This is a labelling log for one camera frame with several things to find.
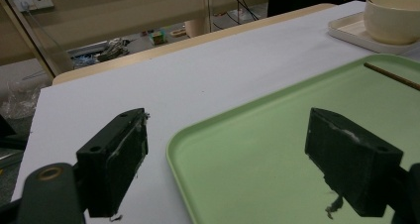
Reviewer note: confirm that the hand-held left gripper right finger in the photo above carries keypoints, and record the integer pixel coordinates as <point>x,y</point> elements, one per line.
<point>353,164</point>

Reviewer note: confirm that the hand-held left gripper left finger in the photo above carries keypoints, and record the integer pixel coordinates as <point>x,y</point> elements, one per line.
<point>112,164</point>

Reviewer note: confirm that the brown wooden chopstick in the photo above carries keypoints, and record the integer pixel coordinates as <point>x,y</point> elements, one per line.
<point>389,74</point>

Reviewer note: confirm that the light green tray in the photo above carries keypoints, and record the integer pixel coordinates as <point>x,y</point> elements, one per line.
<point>257,158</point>

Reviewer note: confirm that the cream square plate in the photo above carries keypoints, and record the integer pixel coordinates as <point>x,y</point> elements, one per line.
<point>346,30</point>

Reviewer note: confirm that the cream bowl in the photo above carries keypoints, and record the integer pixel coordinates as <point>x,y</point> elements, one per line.
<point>393,22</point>

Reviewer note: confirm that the clear plastic bag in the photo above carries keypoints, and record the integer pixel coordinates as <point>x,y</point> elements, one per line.
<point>18,100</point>

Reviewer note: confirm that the light wooden table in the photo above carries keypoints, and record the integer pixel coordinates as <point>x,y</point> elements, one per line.
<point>165,49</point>

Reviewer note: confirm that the small box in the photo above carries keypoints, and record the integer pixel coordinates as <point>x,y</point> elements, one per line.
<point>157,38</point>

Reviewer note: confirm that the beige wooden desk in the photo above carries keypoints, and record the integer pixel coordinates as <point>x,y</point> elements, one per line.
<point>115,16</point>

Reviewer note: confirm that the white wall socket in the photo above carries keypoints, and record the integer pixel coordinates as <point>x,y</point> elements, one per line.
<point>31,1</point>

